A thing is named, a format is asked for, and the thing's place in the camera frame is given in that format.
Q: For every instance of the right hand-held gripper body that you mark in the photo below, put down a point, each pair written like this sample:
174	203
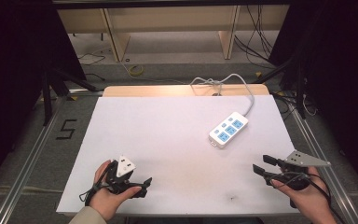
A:
304	160

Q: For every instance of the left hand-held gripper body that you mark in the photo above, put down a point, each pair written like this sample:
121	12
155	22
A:
122	169

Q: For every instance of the person's left hand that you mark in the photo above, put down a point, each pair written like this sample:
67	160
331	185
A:
105	200

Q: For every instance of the person's right hand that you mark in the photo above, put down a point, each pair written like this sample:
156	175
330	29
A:
315	205

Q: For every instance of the white table cover sheet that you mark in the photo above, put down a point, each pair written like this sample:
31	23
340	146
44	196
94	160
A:
167	149

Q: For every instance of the white power strip blue sockets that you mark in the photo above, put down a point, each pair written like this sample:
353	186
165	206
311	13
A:
228	130

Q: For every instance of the black metal stand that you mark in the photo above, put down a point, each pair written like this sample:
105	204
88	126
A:
51	90
298	84

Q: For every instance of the black curtain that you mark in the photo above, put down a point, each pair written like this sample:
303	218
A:
341	77
15	77

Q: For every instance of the aluminium floor rail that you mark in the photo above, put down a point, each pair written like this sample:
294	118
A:
28	161
326	161

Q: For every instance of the light wooden desk frame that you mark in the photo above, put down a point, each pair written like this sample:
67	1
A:
174	18

